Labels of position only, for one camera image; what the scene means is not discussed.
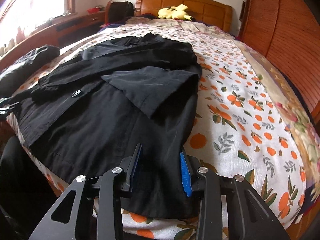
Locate bed with floral sheet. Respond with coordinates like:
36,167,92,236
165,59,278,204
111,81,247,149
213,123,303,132
7,24,307,240

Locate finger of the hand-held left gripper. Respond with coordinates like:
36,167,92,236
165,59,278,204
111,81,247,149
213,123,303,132
0,96,20,122

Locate person's dark clothing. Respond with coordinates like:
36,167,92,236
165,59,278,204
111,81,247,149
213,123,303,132
0,136,54,240

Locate black double-breasted coat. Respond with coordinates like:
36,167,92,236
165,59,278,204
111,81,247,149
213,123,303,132
7,32,203,218

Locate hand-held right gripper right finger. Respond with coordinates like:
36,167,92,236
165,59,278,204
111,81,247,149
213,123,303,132
179,148,290,240

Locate dark blue blanket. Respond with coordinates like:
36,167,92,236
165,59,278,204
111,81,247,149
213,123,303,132
280,70,315,115

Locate wooden bed headboard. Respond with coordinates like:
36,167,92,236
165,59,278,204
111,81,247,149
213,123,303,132
135,0,233,32

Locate wooden louvered wardrobe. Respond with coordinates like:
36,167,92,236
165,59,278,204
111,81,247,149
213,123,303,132
239,0,320,115

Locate dark crumpled garment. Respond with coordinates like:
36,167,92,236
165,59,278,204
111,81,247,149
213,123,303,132
0,44,60,87

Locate black backpack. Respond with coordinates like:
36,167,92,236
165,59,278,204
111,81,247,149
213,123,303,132
105,0,135,25

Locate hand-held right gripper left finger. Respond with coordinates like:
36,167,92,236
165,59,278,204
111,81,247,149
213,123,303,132
29,143,143,240

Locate wooden framed window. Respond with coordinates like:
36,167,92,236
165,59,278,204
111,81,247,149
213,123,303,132
0,0,75,48

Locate floral quilt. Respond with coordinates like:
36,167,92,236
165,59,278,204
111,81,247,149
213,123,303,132
125,16,320,178

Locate wooden sideboard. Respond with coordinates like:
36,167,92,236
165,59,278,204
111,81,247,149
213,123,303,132
0,11,107,63

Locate yellow plush toy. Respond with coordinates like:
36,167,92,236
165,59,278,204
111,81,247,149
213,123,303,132
157,4,196,22

